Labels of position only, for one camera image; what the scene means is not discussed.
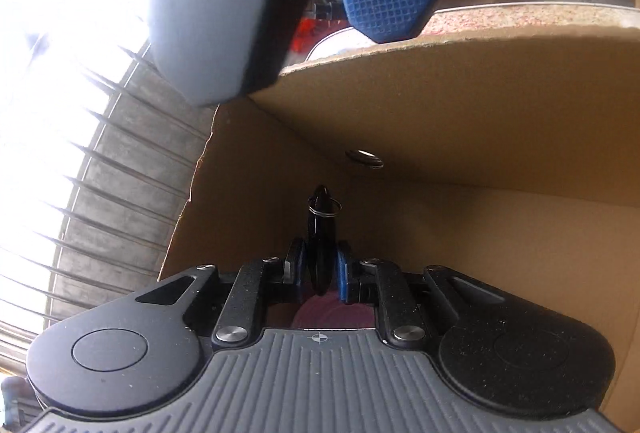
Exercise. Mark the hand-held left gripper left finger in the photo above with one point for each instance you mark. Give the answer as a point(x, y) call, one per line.
point(296, 265)

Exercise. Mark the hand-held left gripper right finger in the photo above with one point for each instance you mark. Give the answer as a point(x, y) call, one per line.
point(343, 273)

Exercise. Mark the brown cardboard box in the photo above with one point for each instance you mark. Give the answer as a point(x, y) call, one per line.
point(475, 113)

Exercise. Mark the maroon round object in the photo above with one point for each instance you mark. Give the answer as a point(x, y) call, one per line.
point(332, 313)

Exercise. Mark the small red object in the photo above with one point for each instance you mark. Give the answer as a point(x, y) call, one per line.
point(305, 34)

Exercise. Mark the speckled stone ledge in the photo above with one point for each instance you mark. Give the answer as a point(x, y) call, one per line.
point(525, 18)

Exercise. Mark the metal railing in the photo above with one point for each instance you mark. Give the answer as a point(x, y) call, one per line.
point(100, 173)

